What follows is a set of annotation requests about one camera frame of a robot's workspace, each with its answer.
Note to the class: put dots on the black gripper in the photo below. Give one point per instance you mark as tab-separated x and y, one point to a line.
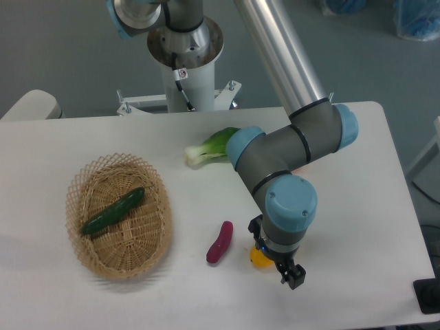
281	255

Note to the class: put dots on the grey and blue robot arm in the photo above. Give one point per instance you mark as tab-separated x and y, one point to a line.
265	162

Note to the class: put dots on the woven wicker basket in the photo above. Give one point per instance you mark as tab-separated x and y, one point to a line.
141	239

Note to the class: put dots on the green cucumber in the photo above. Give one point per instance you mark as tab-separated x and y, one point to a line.
115	212

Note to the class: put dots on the yellow orange fruit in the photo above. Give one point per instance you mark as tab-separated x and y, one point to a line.
258	259

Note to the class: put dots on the purple sweet potato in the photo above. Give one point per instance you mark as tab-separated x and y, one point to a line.
221	244

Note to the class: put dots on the black device at table edge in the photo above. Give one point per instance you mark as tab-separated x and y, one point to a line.
427	293

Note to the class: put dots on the green bok choy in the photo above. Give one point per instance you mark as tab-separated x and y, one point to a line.
212	148

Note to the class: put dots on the blue plastic bag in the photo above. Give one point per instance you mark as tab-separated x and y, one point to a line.
417	20

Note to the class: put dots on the white chair armrest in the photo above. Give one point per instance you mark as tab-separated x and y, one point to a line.
34	105

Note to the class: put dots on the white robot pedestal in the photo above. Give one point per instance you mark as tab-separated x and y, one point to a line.
187	64

